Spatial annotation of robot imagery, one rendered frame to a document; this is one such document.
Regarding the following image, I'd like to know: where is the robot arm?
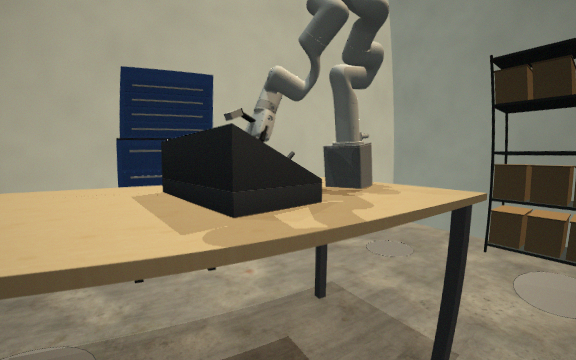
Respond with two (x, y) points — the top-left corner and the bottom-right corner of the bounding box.
(255, 0), (389, 145)

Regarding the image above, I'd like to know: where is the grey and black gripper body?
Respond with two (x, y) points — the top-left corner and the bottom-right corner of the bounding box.
(245, 107), (276, 142)

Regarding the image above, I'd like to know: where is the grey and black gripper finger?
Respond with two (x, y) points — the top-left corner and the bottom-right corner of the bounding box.
(258, 125), (268, 142)

